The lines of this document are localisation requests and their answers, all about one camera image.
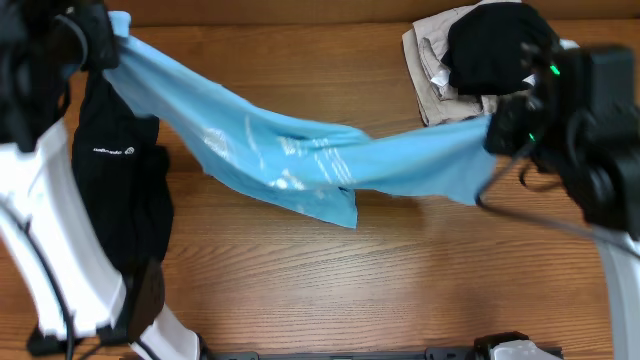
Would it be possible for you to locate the black garment on left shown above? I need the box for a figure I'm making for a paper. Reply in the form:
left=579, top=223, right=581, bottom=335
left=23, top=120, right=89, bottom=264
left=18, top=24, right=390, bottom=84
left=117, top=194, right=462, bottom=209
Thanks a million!
left=72, top=72, right=174, bottom=273

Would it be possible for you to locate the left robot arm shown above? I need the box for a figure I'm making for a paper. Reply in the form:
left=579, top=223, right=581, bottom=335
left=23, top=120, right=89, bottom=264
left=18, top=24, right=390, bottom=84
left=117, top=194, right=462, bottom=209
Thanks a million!
left=1, top=1, right=208, bottom=360

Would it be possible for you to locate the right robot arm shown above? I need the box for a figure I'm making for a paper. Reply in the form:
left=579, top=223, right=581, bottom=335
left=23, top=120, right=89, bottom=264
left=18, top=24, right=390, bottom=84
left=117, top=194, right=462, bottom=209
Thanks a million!
left=475, top=44, right=639, bottom=359

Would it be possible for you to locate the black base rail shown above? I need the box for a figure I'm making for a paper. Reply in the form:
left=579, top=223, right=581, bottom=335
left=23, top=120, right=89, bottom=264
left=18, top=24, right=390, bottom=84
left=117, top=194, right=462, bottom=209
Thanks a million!
left=199, top=332, right=566, bottom=360

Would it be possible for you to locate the light blue t-shirt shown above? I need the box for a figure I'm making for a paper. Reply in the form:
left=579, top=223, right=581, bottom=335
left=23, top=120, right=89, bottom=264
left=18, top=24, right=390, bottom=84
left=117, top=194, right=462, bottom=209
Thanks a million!
left=103, top=11, right=496, bottom=228

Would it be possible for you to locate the folded beige shirt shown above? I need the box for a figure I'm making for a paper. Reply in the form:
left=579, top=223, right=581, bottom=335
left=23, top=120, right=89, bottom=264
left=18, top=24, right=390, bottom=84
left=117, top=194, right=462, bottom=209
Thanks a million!
left=402, top=0, right=498, bottom=126

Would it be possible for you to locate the folded black shirt on stack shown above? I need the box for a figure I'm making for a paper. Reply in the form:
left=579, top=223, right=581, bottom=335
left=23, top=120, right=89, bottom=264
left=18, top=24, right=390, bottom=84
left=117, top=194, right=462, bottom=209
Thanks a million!
left=442, top=2, right=559, bottom=95

